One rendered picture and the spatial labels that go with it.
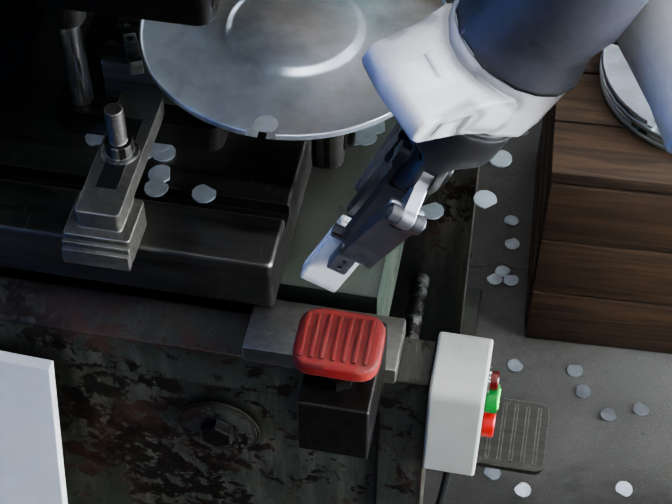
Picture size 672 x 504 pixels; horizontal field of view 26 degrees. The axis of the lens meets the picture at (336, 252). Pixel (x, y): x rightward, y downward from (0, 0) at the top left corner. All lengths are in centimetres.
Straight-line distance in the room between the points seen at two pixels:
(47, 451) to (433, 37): 72
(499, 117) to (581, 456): 118
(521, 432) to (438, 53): 102
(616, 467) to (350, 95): 87
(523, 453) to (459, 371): 52
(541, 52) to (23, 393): 72
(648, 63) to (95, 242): 57
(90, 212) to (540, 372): 97
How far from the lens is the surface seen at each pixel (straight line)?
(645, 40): 88
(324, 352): 115
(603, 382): 209
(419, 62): 87
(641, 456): 203
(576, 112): 193
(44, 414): 142
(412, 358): 132
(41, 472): 148
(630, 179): 186
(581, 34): 84
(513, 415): 185
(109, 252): 128
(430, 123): 85
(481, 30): 86
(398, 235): 97
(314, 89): 131
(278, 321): 132
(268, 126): 128
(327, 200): 140
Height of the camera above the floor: 169
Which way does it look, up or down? 50 degrees down
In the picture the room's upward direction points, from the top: straight up
